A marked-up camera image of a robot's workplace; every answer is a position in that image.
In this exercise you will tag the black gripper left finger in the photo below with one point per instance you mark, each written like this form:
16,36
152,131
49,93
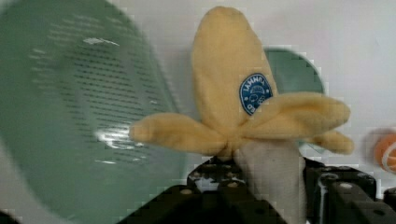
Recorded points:
216,192

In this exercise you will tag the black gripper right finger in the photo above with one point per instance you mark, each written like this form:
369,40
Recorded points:
345,195

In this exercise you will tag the yellow plush banana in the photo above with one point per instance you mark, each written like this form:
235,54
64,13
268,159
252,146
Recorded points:
243,117

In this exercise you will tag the green mug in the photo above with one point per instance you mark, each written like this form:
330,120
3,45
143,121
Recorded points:
292,72

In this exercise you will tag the green oval strainer basket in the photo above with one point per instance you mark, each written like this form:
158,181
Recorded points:
75,75

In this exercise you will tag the orange slice toy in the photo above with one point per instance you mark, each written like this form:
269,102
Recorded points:
385,153

